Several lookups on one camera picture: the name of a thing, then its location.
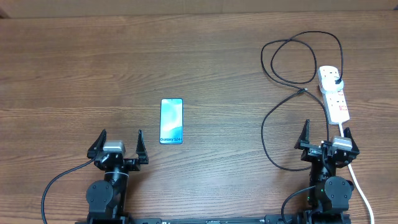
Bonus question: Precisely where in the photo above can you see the white power strip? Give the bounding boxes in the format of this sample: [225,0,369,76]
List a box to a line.
[317,65,349,124]

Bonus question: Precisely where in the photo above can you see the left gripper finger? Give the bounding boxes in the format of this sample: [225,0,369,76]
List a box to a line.
[87,129,107,159]
[136,129,149,164]

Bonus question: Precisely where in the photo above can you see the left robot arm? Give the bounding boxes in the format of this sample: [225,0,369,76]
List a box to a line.
[86,130,149,223]

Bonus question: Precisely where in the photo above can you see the Samsung Galaxy smartphone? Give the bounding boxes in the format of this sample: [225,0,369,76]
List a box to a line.
[159,98,183,144]

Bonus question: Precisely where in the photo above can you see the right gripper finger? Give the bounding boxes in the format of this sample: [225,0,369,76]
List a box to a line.
[343,127,360,155]
[294,119,310,150]

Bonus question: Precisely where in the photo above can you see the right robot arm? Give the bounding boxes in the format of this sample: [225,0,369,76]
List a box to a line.
[294,120,360,224]

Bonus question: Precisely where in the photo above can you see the white charger plug adapter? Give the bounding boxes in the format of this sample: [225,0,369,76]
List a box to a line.
[319,77,344,94]

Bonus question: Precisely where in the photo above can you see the white power strip cord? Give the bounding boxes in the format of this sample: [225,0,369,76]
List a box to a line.
[338,123,375,224]

